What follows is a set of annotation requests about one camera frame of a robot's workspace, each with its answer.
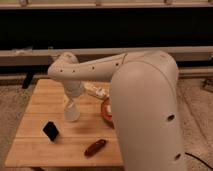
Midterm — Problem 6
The wooden table board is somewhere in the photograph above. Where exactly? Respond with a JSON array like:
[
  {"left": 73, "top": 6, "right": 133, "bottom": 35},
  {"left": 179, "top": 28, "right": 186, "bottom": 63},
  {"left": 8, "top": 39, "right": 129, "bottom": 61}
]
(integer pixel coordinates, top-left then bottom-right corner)
[{"left": 5, "top": 79, "right": 122, "bottom": 167}]

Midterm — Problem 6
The black cable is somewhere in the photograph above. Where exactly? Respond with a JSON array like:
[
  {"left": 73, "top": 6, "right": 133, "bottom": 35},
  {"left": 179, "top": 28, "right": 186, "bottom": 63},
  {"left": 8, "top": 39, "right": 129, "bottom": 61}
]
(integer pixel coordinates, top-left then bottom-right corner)
[{"left": 184, "top": 152, "right": 213, "bottom": 171}]

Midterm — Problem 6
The orange bowl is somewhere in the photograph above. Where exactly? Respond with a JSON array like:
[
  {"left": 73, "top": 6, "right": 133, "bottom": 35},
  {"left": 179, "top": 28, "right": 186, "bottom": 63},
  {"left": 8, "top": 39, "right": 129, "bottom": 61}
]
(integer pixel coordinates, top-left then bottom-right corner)
[{"left": 101, "top": 98, "right": 113, "bottom": 124}]

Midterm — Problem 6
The brown sausage toy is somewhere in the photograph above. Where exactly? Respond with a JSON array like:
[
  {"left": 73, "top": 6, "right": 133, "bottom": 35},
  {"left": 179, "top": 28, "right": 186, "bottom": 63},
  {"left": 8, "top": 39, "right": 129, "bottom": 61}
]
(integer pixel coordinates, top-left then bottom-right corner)
[{"left": 84, "top": 139, "right": 107, "bottom": 157}]

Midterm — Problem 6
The black eraser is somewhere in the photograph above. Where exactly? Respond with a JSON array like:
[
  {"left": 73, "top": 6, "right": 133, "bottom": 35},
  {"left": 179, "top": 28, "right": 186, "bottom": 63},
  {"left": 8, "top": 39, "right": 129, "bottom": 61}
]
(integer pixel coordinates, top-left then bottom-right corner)
[{"left": 43, "top": 121, "right": 59, "bottom": 141}]

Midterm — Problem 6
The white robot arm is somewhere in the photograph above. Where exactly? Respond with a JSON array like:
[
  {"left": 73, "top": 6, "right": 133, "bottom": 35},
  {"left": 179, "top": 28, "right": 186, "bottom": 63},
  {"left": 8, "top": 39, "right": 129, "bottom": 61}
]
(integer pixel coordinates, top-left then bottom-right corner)
[{"left": 48, "top": 50, "right": 187, "bottom": 171}]

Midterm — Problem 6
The white ceramic cup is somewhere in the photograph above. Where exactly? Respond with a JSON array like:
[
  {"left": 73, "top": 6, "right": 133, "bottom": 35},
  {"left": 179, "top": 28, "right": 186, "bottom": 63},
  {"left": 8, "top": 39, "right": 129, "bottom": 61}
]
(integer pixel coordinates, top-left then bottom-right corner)
[{"left": 64, "top": 99, "right": 80, "bottom": 122}]

